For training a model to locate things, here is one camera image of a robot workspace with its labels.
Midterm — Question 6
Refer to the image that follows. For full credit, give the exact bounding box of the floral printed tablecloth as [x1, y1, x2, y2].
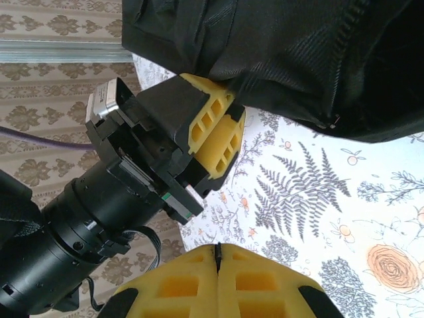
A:
[132, 54, 424, 318]

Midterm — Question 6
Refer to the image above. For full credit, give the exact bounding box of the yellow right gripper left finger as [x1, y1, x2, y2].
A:
[101, 244, 219, 318]

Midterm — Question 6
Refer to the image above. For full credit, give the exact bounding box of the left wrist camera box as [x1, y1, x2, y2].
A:
[85, 78, 136, 125]

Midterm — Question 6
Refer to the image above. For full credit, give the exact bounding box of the black fabric backpack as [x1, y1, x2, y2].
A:
[121, 0, 424, 144]

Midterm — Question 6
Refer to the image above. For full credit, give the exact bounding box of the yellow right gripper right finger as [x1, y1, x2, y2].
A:
[217, 244, 345, 318]

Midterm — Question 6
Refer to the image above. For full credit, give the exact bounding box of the flat black left gripper cable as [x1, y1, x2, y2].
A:
[87, 225, 163, 312]

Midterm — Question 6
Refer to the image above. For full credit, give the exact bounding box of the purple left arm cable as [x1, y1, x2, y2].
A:
[0, 125, 97, 150]

